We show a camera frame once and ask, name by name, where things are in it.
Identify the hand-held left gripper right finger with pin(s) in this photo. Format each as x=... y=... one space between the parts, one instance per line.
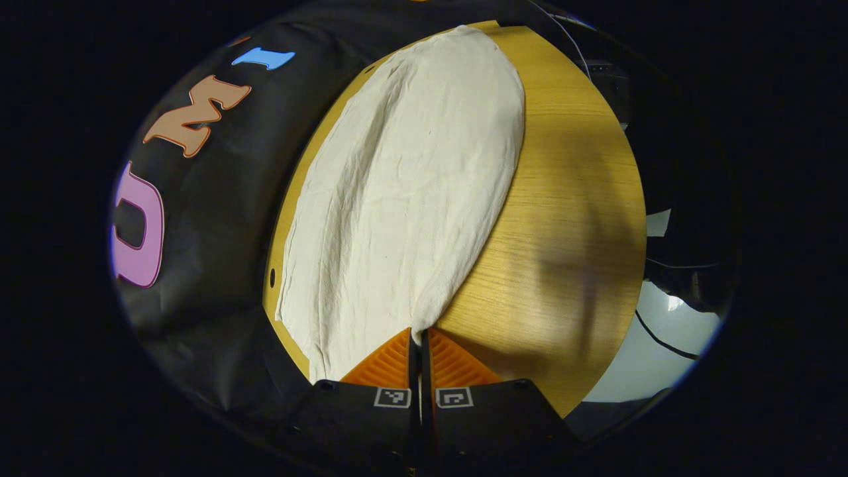
x=490 y=424

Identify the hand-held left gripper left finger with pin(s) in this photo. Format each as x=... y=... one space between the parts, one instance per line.
x=358 y=424

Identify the white jeans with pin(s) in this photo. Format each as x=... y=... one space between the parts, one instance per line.
x=397 y=199

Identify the black backdrop cloth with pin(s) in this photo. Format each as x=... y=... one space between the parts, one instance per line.
x=218 y=232

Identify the white paper sheet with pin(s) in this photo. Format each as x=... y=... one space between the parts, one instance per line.
x=657 y=223

